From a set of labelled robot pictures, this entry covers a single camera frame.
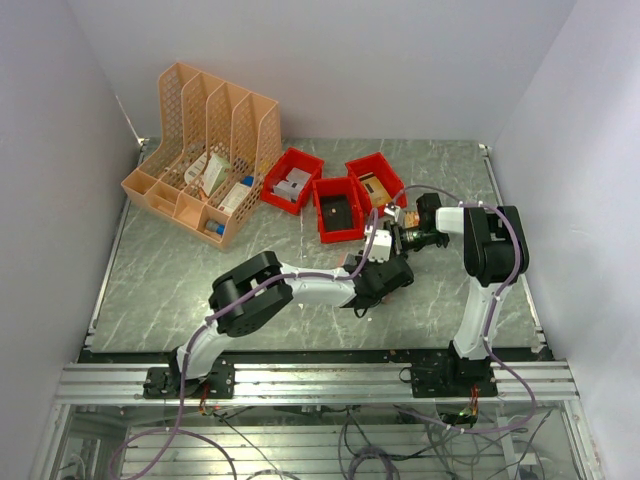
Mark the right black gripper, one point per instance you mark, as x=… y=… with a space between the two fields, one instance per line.
x=402 y=249

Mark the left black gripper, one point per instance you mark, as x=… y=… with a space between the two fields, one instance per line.
x=377 y=264

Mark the gold striped card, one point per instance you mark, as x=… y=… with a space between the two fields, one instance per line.
x=378 y=195

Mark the red bin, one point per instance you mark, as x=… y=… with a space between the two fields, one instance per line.
x=339 y=214
x=377 y=164
x=292 y=158

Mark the orange patterned card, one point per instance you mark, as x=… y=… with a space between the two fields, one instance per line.
x=411 y=219

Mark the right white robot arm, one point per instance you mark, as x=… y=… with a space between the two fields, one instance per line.
x=495 y=254

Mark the grey white boxes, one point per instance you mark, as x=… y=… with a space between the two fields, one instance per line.
x=291 y=187

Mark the red white box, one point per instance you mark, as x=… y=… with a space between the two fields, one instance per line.
x=234 y=198

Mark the blue capped bottle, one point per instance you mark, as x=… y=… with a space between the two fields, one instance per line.
x=214 y=227

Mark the green white box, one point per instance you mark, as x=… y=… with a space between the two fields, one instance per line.
x=214 y=173

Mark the peach mesh file organizer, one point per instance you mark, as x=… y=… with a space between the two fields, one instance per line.
x=219 y=142

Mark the white labelled packet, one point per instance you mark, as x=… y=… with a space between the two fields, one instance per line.
x=195 y=169

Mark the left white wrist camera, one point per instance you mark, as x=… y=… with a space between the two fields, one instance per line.
x=378 y=245

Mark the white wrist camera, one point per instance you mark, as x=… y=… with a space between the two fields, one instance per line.
x=394 y=212
x=378 y=245

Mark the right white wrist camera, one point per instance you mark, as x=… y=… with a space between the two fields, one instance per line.
x=394 y=212

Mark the aluminium rail frame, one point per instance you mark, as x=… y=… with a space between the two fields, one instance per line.
x=324 y=384

